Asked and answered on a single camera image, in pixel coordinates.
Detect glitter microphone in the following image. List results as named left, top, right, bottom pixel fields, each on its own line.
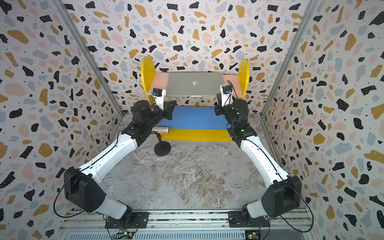
left=152, top=126, right=169, bottom=134

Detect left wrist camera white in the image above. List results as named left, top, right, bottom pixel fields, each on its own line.
left=151, top=88, right=166, bottom=110

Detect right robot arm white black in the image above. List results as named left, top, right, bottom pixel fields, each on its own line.
left=215, top=98, right=305, bottom=228

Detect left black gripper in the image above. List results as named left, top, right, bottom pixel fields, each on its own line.
left=144, top=100, right=177, bottom=132

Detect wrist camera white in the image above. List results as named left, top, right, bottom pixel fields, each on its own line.
left=151, top=88, right=166, bottom=110
left=220, top=84, right=233, bottom=107

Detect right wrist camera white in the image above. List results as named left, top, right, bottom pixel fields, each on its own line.
left=220, top=84, right=233, bottom=107

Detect left green circuit board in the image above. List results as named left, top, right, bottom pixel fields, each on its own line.
left=117, top=229, right=134, bottom=240

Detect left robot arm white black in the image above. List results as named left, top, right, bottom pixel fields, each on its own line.
left=60, top=100, right=177, bottom=225

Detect right green circuit board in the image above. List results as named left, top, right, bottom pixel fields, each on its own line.
left=245, top=230, right=261, bottom=240

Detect silver laptop computer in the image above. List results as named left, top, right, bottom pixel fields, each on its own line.
left=166, top=72, right=224, bottom=97

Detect yellow pink blue shelf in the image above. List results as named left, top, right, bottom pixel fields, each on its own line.
left=141, top=57, right=250, bottom=142

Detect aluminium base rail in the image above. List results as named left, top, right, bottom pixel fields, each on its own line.
left=58, top=209, right=317, bottom=240

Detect green circuit board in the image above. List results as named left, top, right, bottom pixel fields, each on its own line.
left=117, top=229, right=134, bottom=240
left=245, top=230, right=261, bottom=240

